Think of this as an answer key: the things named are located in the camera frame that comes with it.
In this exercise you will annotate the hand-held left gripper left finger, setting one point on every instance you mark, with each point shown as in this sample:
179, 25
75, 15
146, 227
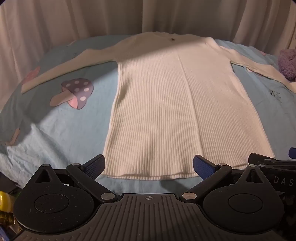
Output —
95, 166

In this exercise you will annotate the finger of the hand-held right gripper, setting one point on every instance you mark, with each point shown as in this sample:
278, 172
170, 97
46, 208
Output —
292, 153
261, 158

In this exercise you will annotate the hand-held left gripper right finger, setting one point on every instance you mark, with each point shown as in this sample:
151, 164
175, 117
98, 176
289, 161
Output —
204, 167

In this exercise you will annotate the white ribbed knit sweater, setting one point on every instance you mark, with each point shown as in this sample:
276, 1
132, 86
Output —
166, 104

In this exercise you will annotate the blue mushroom print blanket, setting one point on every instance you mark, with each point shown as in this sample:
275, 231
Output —
69, 129

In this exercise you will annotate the purple plush toy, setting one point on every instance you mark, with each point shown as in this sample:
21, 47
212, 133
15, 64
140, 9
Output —
288, 63

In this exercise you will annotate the yellow plastic object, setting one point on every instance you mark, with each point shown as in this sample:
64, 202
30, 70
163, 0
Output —
4, 201

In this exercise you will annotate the white pleated curtain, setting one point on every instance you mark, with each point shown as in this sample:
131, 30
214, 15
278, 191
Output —
69, 18

